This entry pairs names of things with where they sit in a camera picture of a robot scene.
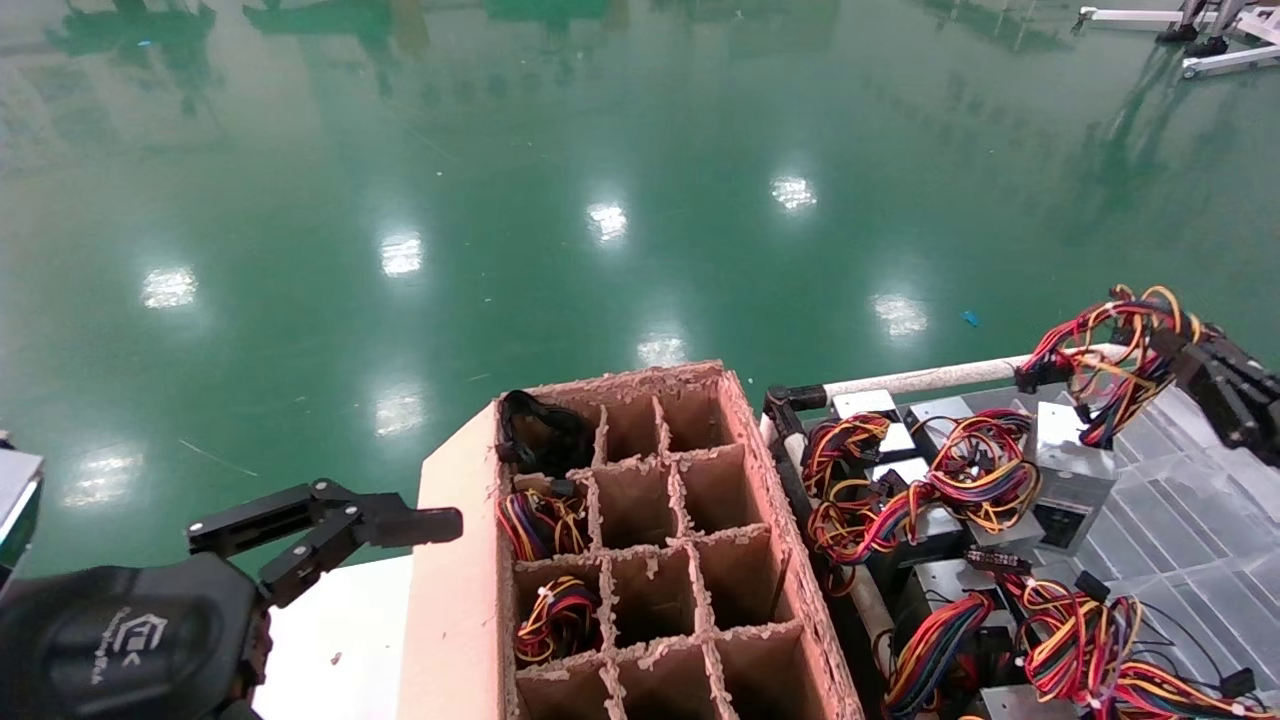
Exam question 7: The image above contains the white metal beam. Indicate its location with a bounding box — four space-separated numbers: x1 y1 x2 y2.
1182 44 1280 82

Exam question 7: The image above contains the clear plastic divider tray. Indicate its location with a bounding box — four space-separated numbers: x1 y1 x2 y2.
900 375 1280 720

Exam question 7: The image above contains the white metal frame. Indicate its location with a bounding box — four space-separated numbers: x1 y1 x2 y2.
1074 0 1280 49

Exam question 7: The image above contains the black cable bundle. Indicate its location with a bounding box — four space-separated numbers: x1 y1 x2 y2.
496 389 595 478

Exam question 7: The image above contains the white cart side pipe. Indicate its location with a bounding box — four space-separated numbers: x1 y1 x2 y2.
763 415 898 651

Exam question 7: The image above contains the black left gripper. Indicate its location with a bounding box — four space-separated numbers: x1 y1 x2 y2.
0 479 465 720

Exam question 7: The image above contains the black pipe corner connector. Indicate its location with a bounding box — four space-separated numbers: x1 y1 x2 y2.
762 384 832 442

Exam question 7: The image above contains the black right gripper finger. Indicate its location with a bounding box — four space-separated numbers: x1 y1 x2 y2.
1170 346 1280 465
1193 333 1280 403

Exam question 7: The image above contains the long white cart pipe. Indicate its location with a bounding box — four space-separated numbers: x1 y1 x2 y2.
820 343 1129 402

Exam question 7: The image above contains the brown cardboard divider box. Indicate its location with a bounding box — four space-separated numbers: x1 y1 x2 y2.
397 360 867 720

